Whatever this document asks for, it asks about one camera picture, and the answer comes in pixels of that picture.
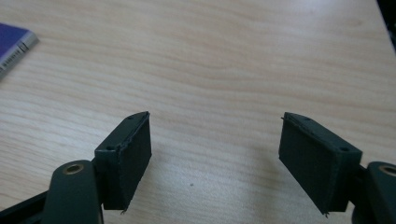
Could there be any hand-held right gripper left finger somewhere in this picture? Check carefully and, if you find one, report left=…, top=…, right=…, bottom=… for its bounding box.
left=93, top=111, right=153, bottom=216

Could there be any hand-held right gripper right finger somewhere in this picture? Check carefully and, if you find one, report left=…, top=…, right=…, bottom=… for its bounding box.
left=278, top=112, right=363, bottom=217

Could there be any purple book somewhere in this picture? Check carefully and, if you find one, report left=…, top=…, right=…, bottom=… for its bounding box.
left=0, top=21, right=40, bottom=80

